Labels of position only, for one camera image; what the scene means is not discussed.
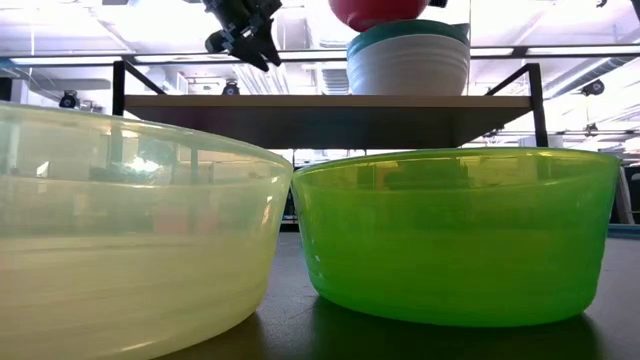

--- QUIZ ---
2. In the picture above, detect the white bowl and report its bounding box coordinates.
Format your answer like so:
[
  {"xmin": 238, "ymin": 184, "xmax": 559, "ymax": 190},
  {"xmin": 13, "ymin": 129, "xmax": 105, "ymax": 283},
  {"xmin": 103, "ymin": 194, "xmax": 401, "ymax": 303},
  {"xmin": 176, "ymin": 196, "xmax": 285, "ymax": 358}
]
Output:
[{"xmin": 346, "ymin": 33, "xmax": 471, "ymax": 97}]

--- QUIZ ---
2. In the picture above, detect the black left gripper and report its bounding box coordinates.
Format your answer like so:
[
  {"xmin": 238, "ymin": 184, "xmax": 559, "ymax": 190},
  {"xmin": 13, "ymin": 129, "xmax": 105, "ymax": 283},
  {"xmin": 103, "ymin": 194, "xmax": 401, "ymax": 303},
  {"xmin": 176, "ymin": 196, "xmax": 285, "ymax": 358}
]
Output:
[{"xmin": 202, "ymin": 0, "xmax": 284, "ymax": 73}]

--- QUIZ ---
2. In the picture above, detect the red bowl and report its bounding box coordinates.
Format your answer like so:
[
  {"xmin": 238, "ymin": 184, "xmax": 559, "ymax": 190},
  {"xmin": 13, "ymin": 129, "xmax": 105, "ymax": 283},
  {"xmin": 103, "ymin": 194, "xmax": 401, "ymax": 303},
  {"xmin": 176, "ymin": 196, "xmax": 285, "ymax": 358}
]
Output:
[{"xmin": 328, "ymin": 0, "xmax": 431, "ymax": 33}]

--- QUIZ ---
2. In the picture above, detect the blue table edge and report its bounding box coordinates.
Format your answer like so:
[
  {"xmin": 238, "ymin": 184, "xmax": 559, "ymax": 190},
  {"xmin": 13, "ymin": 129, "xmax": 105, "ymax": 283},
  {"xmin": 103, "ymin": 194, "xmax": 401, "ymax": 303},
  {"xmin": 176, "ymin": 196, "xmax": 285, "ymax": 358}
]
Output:
[{"xmin": 607, "ymin": 223, "xmax": 640, "ymax": 240}]

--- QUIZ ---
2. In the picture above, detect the wooden shelf with black frame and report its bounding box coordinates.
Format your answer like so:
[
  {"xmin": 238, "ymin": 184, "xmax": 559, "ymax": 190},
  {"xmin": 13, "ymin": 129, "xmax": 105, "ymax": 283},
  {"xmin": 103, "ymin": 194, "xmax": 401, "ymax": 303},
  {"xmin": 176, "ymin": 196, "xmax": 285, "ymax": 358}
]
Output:
[{"xmin": 112, "ymin": 60, "xmax": 550, "ymax": 150}]

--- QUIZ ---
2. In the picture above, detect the yellow translucent plastic bowl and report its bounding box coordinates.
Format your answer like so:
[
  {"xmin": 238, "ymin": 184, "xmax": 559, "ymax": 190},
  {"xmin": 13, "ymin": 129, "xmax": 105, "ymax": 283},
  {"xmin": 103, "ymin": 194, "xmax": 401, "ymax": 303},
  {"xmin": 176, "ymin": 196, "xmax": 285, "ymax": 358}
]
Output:
[{"xmin": 0, "ymin": 99, "xmax": 295, "ymax": 360}]

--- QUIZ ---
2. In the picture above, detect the green translucent plastic bowl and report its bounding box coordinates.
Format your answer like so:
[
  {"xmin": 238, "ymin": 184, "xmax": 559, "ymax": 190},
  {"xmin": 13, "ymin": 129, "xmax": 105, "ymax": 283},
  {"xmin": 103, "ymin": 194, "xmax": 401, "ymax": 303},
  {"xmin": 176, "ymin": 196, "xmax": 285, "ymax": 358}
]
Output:
[{"xmin": 290, "ymin": 147, "xmax": 622, "ymax": 329}]

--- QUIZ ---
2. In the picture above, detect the teal bowl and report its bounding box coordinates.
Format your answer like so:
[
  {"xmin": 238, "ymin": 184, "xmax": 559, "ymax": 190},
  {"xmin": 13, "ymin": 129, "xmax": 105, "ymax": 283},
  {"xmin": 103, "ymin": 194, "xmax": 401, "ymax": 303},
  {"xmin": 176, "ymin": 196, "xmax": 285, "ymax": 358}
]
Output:
[{"xmin": 346, "ymin": 19, "xmax": 471, "ymax": 57}]

